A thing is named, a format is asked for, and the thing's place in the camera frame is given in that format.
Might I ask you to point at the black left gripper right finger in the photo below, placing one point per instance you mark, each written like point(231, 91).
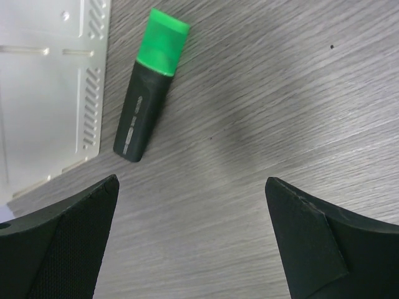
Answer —
point(328, 251)

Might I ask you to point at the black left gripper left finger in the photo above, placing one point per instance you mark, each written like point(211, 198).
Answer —
point(57, 251)

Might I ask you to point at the green highlighter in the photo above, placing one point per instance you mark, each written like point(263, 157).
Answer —
point(151, 78)

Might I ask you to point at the white desk organizer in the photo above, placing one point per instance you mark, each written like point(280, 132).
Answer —
point(53, 57)

